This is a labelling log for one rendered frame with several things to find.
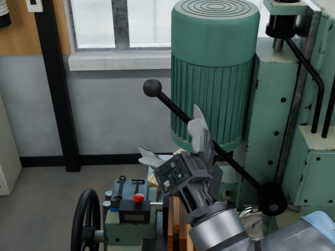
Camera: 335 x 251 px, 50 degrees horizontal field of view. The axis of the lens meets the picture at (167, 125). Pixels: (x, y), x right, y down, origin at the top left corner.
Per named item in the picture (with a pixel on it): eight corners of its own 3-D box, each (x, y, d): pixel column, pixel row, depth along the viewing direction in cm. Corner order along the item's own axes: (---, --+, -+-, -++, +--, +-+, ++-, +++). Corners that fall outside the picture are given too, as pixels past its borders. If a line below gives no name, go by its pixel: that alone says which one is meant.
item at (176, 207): (173, 200, 111) (173, 184, 107) (178, 200, 111) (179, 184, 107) (172, 241, 98) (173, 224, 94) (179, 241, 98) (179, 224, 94)
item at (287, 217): (262, 235, 92) (269, 202, 85) (290, 236, 92) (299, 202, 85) (270, 268, 84) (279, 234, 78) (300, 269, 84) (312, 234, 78)
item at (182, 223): (178, 188, 115) (179, 178, 112) (184, 189, 115) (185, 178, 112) (179, 250, 96) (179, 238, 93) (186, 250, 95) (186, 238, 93)
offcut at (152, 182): (158, 192, 113) (158, 185, 112) (146, 188, 115) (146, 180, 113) (165, 185, 116) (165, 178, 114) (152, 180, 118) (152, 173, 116)
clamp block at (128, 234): (114, 206, 113) (112, 185, 108) (158, 207, 112) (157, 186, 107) (107, 246, 100) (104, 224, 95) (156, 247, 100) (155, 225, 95)
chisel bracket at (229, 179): (183, 187, 103) (184, 164, 98) (233, 188, 103) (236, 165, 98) (183, 206, 97) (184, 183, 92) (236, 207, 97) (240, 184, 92)
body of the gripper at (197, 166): (181, 146, 62) (214, 210, 57) (203, 149, 69) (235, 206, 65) (149, 169, 65) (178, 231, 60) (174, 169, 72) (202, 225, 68)
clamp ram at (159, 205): (143, 206, 108) (142, 184, 103) (168, 206, 108) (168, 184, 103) (141, 230, 101) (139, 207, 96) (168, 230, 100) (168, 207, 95)
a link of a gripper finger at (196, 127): (196, 99, 63) (192, 152, 63) (211, 105, 68) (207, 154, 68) (181, 99, 65) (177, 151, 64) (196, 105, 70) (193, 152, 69)
